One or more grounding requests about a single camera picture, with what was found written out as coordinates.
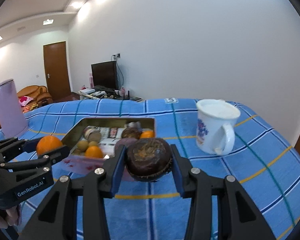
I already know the dark wrinkled passion fruit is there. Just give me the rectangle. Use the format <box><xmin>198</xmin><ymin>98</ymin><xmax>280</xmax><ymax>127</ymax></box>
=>
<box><xmin>121</xmin><ymin>127</ymin><xmax>142</xmax><ymax>139</ymax></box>
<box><xmin>125</xmin><ymin>137</ymin><xmax>173</xmax><ymax>182</ymax></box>

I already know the black television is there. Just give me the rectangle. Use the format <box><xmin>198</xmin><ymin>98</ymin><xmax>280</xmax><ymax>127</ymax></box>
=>
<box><xmin>91</xmin><ymin>61</ymin><xmax>118</xmax><ymax>90</ymax></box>

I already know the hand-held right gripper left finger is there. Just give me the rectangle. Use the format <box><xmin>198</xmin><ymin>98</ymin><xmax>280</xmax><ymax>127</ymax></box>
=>
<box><xmin>19</xmin><ymin>144</ymin><xmax>127</xmax><ymax>240</ymax></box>

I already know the brown wooden door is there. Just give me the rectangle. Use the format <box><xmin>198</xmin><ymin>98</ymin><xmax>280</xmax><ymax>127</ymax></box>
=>
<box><xmin>43</xmin><ymin>41</ymin><xmax>72</xmax><ymax>100</ymax></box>

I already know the purple passion fruit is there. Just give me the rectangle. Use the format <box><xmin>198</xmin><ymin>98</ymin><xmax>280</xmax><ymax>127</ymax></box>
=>
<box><xmin>114</xmin><ymin>137</ymin><xmax>138</xmax><ymax>155</ymax></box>

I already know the large oval kumquat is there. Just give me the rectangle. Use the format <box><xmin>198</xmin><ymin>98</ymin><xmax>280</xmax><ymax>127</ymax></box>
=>
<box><xmin>139</xmin><ymin>130</ymin><xmax>155</xmax><ymax>140</ymax></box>

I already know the low television stand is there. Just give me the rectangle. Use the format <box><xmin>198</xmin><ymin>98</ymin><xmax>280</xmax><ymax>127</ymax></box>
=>
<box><xmin>77</xmin><ymin>89</ymin><xmax>143</xmax><ymax>102</ymax></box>

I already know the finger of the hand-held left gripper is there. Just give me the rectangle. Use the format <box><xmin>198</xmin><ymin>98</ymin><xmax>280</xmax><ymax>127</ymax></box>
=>
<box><xmin>0</xmin><ymin>145</ymin><xmax>70</xmax><ymax>174</ymax></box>
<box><xmin>0</xmin><ymin>137</ymin><xmax>39</xmax><ymax>164</ymax></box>

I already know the black power cable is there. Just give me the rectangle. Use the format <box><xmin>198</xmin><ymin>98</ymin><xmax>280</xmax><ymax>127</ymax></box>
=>
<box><xmin>116</xmin><ymin>59</ymin><xmax>125</xmax><ymax>90</ymax></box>

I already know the blue plaid blanket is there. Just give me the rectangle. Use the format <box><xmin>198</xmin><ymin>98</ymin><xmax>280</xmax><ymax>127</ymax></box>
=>
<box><xmin>0</xmin><ymin>97</ymin><xmax>300</xmax><ymax>240</ymax></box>

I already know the small orange kumquat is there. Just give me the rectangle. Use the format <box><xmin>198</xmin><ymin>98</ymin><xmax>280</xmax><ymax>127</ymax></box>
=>
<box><xmin>85</xmin><ymin>146</ymin><xmax>103</xmax><ymax>158</ymax></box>

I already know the white paper packet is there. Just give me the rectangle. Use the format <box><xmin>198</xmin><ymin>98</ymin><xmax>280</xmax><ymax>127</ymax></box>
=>
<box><xmin>84</xmin><ymin>126</ymin><xmax>130</xmax><ymax>153</ymax></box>

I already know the brown leather sofa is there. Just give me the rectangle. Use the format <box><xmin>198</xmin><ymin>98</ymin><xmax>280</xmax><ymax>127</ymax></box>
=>
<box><xmin>16</xmin><ymin>85</ymin><xmax>53</xmax><ymax>112</ymax></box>

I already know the round orange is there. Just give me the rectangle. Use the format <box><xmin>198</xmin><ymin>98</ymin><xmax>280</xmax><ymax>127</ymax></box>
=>
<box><xmin>36</xmin><ymin>135</ymin><xmax>63</xmax><ymax>156</ymax></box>

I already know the white mug with blue print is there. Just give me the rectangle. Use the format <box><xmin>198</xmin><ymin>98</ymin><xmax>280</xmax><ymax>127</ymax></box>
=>
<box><xmin>195</xmin><ymin>99</ymin><xmax>241</xmax><ymax>155</ymax></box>

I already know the pink floral pillow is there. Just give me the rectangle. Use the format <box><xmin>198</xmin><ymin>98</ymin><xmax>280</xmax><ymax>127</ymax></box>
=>
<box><xmin>19</xmin><ymin>95</ymin><xmax>33</xmax><ymax>107</ymax></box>

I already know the pink tin box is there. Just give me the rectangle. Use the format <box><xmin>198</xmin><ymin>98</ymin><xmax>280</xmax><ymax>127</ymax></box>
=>
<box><xmin>61</xmin><ymin>117</ymin><xmax>156</xmax><ymax>180</ymax></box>

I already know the person's left hand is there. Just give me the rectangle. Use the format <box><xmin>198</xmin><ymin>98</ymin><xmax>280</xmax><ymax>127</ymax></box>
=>
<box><xmin>0</xmin><ymin>201</ymin><xmax>23</xmax><ymax>230</ymax></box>

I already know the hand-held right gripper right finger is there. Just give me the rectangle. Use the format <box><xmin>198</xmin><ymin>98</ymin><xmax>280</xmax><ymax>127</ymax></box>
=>
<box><xmin>170</xmin><ymin>144</ymin><xmax>277</xmax><ymax>240</ymax></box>

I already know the black router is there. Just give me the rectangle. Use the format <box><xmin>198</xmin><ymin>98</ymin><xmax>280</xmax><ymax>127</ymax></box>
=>
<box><xmin>120</xmin><ymin>87</ymin><xmax>138</xmax><ymax>100</ymax></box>

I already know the purple thermos jug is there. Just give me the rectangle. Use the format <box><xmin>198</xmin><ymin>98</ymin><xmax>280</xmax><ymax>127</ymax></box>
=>
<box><xmin>0</xmin><ymin>79</ymin><xmax>29</xmax><ymax>139</ymax></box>

